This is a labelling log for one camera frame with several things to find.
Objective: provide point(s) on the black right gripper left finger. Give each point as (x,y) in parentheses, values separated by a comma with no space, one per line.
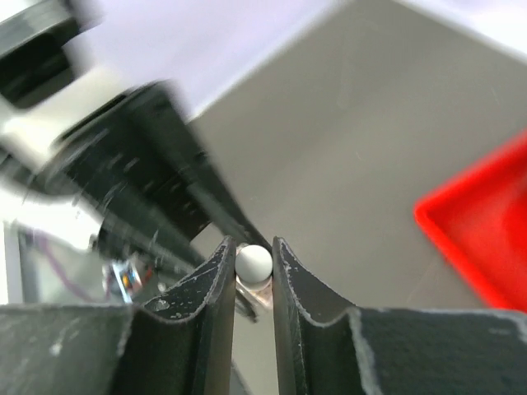
(177,343)

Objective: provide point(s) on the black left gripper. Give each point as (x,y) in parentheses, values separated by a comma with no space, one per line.
(145,170)

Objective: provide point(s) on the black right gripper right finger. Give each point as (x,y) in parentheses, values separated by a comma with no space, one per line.
(327,345)

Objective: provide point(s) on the glitter nail polish bottle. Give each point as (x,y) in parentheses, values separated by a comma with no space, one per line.
(260,295)

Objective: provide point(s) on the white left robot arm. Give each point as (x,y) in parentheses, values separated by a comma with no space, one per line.
(36,62)

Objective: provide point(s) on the red plastic tray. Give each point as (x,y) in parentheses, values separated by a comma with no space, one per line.
(477,220)

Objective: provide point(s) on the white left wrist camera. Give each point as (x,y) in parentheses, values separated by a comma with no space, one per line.
(31,135)

